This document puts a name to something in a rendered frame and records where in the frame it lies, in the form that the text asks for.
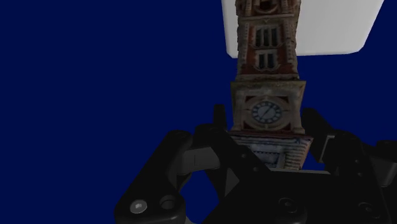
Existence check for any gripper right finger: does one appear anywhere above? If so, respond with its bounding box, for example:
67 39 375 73
302 107 397 188

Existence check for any white rounded block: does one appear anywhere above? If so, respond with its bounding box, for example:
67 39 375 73
221 0 386 59

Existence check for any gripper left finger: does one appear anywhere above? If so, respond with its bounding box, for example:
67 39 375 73
115 104 271 224

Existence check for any brown clock tower model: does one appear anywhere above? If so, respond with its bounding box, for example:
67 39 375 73
230 0 314 171

